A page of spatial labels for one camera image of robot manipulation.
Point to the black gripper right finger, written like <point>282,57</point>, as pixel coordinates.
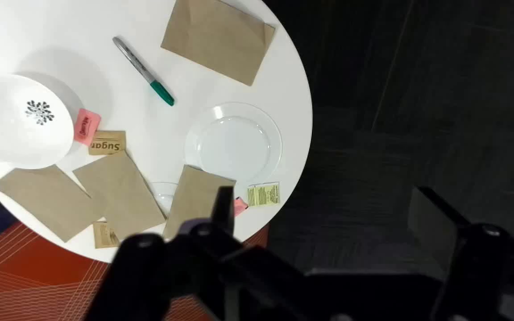
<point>482,273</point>

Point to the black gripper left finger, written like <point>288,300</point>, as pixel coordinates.
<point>150,278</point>

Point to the green capped grey pen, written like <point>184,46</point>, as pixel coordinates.
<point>143,70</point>

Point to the brown sugar packet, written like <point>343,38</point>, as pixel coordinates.
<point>104,235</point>
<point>107,143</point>

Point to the pink sweetener packet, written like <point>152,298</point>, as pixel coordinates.
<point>239,207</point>
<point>86,127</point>

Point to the yellow green sweetener packet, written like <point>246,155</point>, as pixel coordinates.
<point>263,194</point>

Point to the white round plate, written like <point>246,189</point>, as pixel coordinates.
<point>232,148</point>

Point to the large brown paper napkin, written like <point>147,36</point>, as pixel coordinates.
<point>214,38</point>

